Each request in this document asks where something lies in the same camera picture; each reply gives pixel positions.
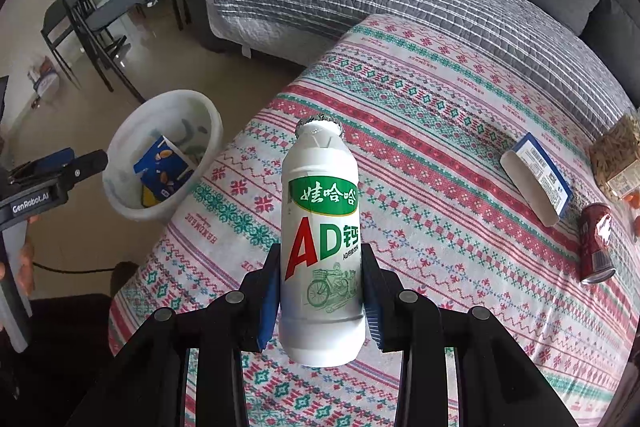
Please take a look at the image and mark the white AD milk bottle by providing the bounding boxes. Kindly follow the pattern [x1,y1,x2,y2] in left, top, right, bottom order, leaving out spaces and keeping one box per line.
[279,114,366,367]

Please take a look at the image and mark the blue white carton box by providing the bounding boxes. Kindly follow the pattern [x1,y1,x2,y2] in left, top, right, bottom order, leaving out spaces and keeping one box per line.
[500,132,573,228]

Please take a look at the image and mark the black cable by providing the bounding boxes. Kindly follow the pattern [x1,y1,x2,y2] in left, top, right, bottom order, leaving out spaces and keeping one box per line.
[31,258,122,275]

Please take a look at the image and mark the red drink can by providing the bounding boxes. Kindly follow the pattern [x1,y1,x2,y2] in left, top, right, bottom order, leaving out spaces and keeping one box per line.
[578,202,616,285]

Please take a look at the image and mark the patterned red green tablecloth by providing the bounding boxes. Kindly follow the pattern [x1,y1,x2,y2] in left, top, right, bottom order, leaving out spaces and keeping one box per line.
[108,15,639,426]

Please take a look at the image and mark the clear jar of nuts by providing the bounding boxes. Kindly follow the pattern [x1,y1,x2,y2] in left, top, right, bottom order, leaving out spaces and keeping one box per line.
[589,114,639,202]

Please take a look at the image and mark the blue snack box in bin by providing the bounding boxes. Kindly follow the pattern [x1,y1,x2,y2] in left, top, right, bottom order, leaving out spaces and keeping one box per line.
[132,135,195,208]

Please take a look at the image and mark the left hand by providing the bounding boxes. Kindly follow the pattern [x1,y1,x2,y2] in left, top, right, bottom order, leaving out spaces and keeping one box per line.
[15,235,35,297]

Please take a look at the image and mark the white plastic trash bin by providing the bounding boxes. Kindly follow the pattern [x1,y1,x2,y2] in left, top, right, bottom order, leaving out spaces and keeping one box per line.
[102,90,224,221]

